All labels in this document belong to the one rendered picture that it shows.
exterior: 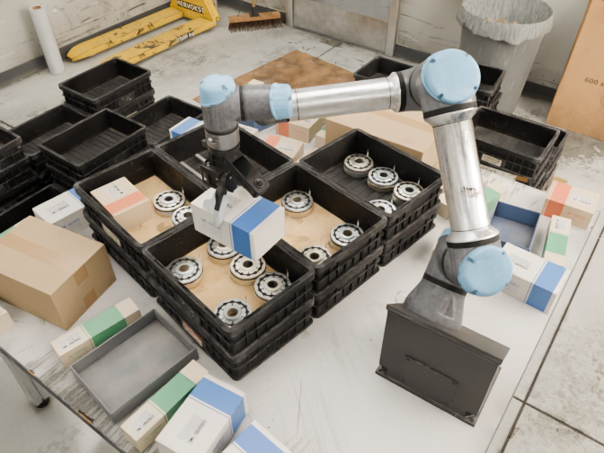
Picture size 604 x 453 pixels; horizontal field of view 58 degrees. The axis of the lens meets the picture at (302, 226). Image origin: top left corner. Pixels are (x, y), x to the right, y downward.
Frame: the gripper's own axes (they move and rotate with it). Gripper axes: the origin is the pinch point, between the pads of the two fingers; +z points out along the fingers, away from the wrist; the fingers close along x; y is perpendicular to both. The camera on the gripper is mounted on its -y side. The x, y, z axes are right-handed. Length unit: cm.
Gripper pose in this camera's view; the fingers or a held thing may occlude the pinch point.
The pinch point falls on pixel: (237, 213)
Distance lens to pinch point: 137.3
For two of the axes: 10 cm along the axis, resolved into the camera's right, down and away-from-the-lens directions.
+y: -8.1, -3.9, 4.3
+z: 0.1, 7.4, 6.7
